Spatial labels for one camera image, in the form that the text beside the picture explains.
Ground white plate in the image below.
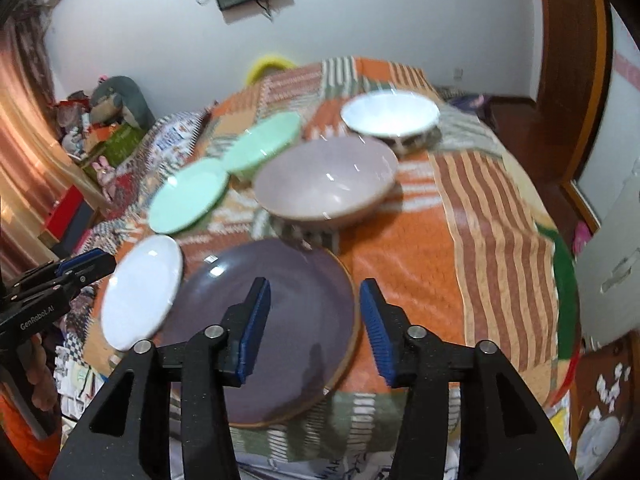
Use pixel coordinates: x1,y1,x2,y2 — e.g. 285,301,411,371
100,235,183,351

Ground dark purple plate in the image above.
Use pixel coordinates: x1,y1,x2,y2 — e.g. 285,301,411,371
158,238,360,429

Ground mint green plate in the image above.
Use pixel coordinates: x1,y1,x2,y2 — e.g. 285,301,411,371
148,158,229,234

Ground mint green bowl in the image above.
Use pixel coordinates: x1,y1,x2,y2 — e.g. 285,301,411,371
221,112,303,181

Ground pink beige bowl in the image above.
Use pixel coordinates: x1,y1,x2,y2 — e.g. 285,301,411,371
253,136,399,230

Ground white bowl brown dots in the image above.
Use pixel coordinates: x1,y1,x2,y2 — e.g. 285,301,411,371
341,89,440,154

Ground person's left hand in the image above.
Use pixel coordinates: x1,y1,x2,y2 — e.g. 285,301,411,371
26,335,58,412

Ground red box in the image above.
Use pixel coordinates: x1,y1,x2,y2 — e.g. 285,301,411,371
43,185,84,242

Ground patterned geometric quilt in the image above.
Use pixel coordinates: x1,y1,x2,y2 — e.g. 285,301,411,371
54,110,209,419

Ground pink rabbit toy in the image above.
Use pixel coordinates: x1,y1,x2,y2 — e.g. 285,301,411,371
92,155,116,202

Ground orange brown curtain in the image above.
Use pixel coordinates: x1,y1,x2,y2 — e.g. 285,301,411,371
1,18,106,280

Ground green gift bag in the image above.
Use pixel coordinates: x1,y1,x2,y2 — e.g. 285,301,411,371
80,124,146,182

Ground grey plush toy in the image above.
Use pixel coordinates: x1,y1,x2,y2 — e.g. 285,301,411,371
90,76,155,130

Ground orange patchwork striped blanket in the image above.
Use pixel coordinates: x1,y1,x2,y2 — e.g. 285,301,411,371
84,55,582,466

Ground yellow foam arch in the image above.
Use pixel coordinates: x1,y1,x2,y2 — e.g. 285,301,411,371
245,54,297,86

